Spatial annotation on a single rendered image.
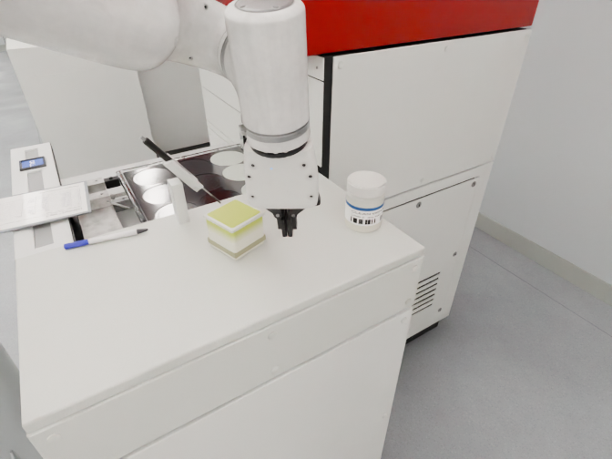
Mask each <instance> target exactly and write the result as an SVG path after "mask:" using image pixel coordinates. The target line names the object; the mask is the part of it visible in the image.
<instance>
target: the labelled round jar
mask: <svg viewBox="0 0 612 459"><path fill-rule="evenodd" d="M386 182H387V181H386V178H385V177H384V176H383V175H381V174H379V173H377V172H373V171H366V170H364V171H357V172H354V173H352V174H351V175H350V176H349V177H348V178H347V191H346V202H345V219H344V222H345V224H346V226H347V227H348V228H350V229H351V230H354V231H358V232H372V231H375V230H377V229H379V228H380V227H381V224H382V218H383V205H384V197H385V190H386Z"/></svg>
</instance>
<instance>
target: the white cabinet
mask: <svg viewBox="0 0 612 459"><path fill-rule="evenodd" d="M412 312H413V306H410V307H408V308H407V309H405V310H403V311H400V312H398V313H396V314H394V315H393V316H391V317H389V318H387V319H386V320H384V321H381V322H379V323H377V324H375V325H373V326H372V327H370V328H368V329H366V330H365V331H362V332H360V333H358V334H356V335H354V336H352V337H351V338H349V339H347V340H345V341H343V342H341V343H339V344H337V345H335V346H333V347H331V348H330V349H328V350H326V351H324V352H322V353H320V354H318V355H316V356H314V357H312V358H310V359H309V360H307V361H305V362H302V363H301V364H299V365H297V366H295V367H293V368H291V369H289V370H288V371H286V372H283V373H281V374H280V375H278V376H276V377H274V378H272V379H270V380H268V381H266V382H264V383H262V384H260V385H258V386H257V387H255V388H253V389H251V390H249V391H247V392H245V393H243V394H241V395H239V396H237V397H236V398H234V399H232V400H230V401H228V402H226V403H224V404H222V405H220V406H218V407H216V408H215V409H213V410H211V411H209V412H207V413H204V414H202V415H201V416H199V417H197V418H195V419H194V420H192V421H190V422H188V423H185V424H183V425H181V426H180V427H178V428H176V429H174V430H172V431H171V432H169V433H166V434H164V435H162V436H160V437H159V438H157V439H155V440H153V441H151V442H150V443H148V444H145V445H143V446H141V447H139V448H138V449H136V450H134V451H132V452H130V453H129V454H126V455H124V456H122V457H120V458H118V459H381V456H382V451H383V444H384V439H385V435H386V431H387V426H388V423H389V418H390V414H391V409H392V405H393V397H394V393H395V389H396V384H397V380H398V376H399V371H400V368H401V363H402V358H403V351H404V346H405V343H406V338H407V334H408V330H409V325H410V321H411V317H412Z"/></svg>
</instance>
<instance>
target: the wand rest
mask: <svg viewBox="0 0 612 459"><path fill-rule="evenodd" d="M167 154H168V155H169V156H170V154H169V153H167ZM170 157H171V156H170ZM171 158H172V157H171ZM173 159H174V158H173ZM173 159H172V160H170V161H167V162H166V161H165V160H163V161H162V164H163V165H164V166H165V167H166V168H168V169H169V170H170V171H171V172H172V173H174V174H175V175H176V176H177V177H176V178H170V179H168V188H169V192H170V196H171V200H172V205H173V209H174V213H175V217H176V219H177V221H178V223H179V224H183V223H187V222H189V213H188V208H187V203H186V199H185V193H184V189H183V184H182V182H181V181H180V180H179V179H181V180H182V181H183V182H185V183H186V184H187V185H188V186H190V187H191V188H192V189H193V190H195V191H197V192H198V191H199V190H200V189H203V187H204V186H203V185H202V184H200V183H199V182H198V179H197V178H196V177H194V176H193V175H192V174H191V173H190V172H189V173H190V174H191V175H190V174H189V173H188V172H187V171H186V170H185V169H184V167H183V166H182V165H181V166H182V167H183V168H182V167H181V166H180V164H179V163H177V161H176V160H175V159H174V160H175V161H174V160H173Z"/></svg>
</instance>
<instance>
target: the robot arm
mask: <svg viewBox="0 0 612 459"><path fill-rule="evenodd" d="M0 36H2V37H6V38H9V39H13V40H16V41H19V42H23V43H27V44H29V45H33V46H39V47H43V48H46V49H49V50H53V51H57V52H59V53H63V54H67V55H70V56H76V57H79V58H83V59H86V60H89V61H93V62H97V63H100V64H103V65H107V66H113V67H118V68H122V69H126V70H133V71H147V70H151V69H154V68H156V67H158V66H160V65H162V64H163V63H164V62H165V61H166V60H167V61H172V62H177V63H181V64H185V65H189V66H194V67H198V68H201V69H205V70H208V71H210V72H213V73H216V74H218V75H221V76H223V77H225V78H227V79H228V80H229V81H230V82H231V83H232V85H233V86H234V88H235V90H236V92H237V95H238V98H239V102H240V112H241V117H242V122H243V125H240V134H241V135H245V137H246V138H247V140H246V142H245V145H244V174H245V183H246V191H247V198H248V202H249V204H250V205H251V206H252V207H254V208H258V209H266V210H268V211H269V212H271V213H272V214H273V216H274V218H275V219H277V223H278V230H281V231H282V237H287V233H288V236H289V237H292V234H293V230H296V229H297V215H298V214H299V213H300V212H302V211H303V210H304V209H309V208H312V207H314V206H319V205H320V204H321V196H320V193H319V177H318V167H317V159H316V154H315V149H314V146H313V142H312V139H311V136H310V134H311V129H310V105H309V82H308V60H307V37H306V15H305V5H304V3H303V2H302V1H301V0H234V1H232V2H231V3H229V4H228V5H227V6H225V5H224V4H222V3H220V2H218V1H216V0H0ZM287 209H288V210H287Z"/></svg>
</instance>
